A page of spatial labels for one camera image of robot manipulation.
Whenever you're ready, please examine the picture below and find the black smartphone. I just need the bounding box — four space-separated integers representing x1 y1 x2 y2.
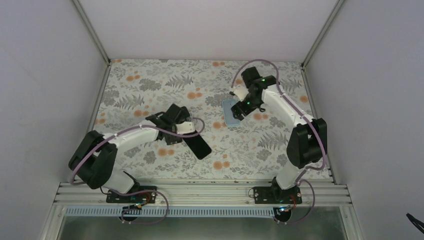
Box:
183 135 212 160

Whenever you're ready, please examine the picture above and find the phone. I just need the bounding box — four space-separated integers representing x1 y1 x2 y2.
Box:
222 99 241 127

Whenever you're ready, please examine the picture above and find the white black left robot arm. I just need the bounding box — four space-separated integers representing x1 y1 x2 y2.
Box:
68 104 199 203

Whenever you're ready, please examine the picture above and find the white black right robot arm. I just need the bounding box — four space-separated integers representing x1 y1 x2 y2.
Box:
231 67 328 204

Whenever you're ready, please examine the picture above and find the floral patterned table mat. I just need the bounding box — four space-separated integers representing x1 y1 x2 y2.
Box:
76 58 332 181

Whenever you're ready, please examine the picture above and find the black object at right edge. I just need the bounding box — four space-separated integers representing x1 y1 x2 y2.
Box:
406 213 424 234

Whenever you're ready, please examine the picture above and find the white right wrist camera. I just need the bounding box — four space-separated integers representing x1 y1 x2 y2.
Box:
230 85 249 102

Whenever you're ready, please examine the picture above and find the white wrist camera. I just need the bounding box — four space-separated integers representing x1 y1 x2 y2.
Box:
230 85 249 102
175 121 196 135

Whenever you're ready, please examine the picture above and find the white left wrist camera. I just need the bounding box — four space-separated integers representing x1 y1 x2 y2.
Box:
175 121 196 135

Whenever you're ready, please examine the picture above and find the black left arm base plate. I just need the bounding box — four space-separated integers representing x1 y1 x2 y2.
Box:
105 185 157 205

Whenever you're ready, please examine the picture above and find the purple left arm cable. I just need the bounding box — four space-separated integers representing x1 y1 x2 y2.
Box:
68 117 206 226

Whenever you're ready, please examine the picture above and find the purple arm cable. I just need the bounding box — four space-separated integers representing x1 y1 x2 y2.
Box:
68 117 206 226
230 58 329 226

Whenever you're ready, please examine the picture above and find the white slotted cable duct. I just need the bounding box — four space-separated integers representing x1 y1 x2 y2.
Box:
64 205 275 218

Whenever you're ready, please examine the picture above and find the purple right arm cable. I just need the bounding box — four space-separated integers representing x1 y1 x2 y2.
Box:
230 58 329 226

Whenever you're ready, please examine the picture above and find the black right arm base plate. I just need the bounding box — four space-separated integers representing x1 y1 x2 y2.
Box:
253 186 303 205

